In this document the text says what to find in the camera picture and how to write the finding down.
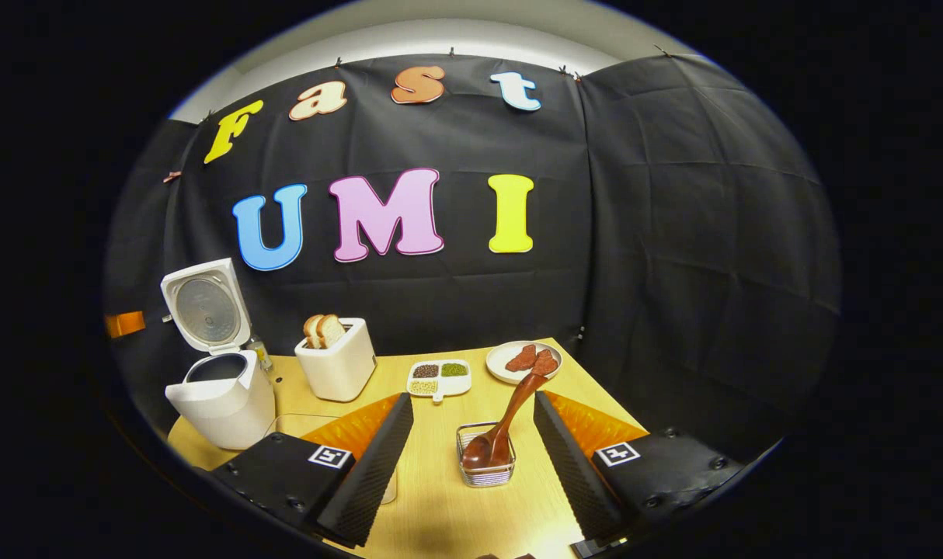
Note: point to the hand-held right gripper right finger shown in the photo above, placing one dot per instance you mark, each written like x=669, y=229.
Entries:
x=568, y=473

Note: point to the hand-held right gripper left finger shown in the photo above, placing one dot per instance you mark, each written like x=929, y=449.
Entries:
x=378, y=466

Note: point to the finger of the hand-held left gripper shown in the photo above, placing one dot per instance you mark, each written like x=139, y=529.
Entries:
x=126, y=324

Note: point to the dark wooden spoon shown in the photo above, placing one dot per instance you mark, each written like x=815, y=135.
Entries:
x=510, y=411

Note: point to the white rice cooker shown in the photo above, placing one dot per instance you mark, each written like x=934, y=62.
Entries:
x=223, y=411

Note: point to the clear plastic container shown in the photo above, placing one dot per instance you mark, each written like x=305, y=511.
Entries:
x=293, y=425

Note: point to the white divided dish of beans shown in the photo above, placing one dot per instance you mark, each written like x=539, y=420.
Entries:
x=439, y=381

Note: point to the white toaster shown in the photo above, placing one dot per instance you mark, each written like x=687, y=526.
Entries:
x=335, y=369

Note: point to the red meat slice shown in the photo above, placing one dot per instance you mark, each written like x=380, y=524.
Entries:
x=548, y=356
x=520, y=359

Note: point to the white round plate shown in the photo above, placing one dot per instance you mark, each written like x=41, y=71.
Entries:
x=499, y=362

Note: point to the small glass bottle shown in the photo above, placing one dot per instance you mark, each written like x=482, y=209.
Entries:
x=260, y=355

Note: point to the bread slice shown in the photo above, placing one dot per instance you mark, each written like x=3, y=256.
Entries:
x=332, y=330
x=311, y=330

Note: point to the black backdrop cloth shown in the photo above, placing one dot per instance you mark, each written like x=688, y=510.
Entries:
x=673, y=272

